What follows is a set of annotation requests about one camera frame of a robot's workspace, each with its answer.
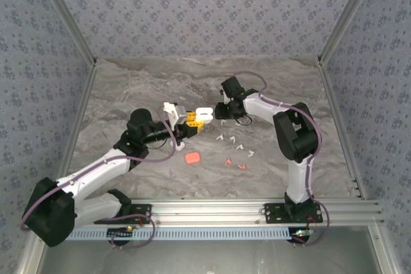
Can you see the orange earbud charging case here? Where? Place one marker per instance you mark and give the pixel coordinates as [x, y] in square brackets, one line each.
[192, 158]

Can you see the orange earbud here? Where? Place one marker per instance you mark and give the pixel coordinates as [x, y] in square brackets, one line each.
[227, 161]
[241, 166]

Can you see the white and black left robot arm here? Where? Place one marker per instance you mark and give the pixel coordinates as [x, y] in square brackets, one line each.
[96, 171]

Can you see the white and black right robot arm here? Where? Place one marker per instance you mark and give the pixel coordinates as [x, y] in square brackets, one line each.
[298, 177]

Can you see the small black controller board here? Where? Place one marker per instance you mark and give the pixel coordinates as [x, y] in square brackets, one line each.
[303, 234]
[120, 232]

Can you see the grey metal sheet panel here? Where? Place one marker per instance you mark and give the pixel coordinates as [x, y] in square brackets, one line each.
[208, 258]

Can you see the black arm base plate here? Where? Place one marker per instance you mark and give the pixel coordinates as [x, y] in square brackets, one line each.
[273, 214]
[144, 210]

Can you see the aluminium front rail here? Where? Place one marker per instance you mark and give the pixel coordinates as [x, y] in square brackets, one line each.
[208, 211]

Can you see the aluminium corner post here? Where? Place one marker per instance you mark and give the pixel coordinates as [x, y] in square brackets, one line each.
[67, 14]
[347, 14]

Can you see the aluminium lower frame bar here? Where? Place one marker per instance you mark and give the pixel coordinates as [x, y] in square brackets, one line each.
[383, 251]
[30, 261]

